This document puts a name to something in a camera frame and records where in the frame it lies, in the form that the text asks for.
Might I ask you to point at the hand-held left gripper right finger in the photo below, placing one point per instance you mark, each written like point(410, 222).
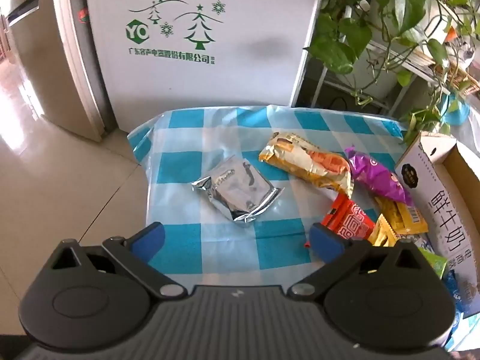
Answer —
point(326, 243)

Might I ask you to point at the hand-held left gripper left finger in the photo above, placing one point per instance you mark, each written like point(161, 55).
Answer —
point(150, 238)

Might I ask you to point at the red snack packet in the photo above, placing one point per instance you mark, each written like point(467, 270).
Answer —
point(350, 221)

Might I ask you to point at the yellow zigzag-edge snack packet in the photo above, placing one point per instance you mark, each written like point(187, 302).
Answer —
point(382, 234)

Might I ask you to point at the yellow barcode snack packet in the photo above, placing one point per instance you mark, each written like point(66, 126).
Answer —
point(405, 219)

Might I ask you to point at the purple snack packet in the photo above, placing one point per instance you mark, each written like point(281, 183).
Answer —
point(378, 178)

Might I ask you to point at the yellow orange snack packet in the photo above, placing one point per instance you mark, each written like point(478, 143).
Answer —
point(300, 157)

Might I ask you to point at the silver foil snack packet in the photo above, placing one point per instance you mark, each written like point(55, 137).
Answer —
point(236, 189)

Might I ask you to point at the cardboard box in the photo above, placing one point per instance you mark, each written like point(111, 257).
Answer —
point(442, 210)

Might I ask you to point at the light blue snack packet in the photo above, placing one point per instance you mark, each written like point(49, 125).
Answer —
point(454, 288)

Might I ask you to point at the blue white checkered tablecloth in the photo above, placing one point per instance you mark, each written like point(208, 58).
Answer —
point(180, 165)

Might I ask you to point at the green snack packet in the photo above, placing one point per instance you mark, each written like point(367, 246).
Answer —
point(437, 264)

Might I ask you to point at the blue plastic bag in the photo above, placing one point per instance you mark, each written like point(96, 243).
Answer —
point(459, 114)

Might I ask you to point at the white refrigerator with green print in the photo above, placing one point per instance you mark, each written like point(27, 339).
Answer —
point(225, 63)

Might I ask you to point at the white metal plant rack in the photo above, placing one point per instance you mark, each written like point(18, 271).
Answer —
point(420, 68)

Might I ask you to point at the wicker basket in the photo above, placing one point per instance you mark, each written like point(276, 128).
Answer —
point(468, 82)

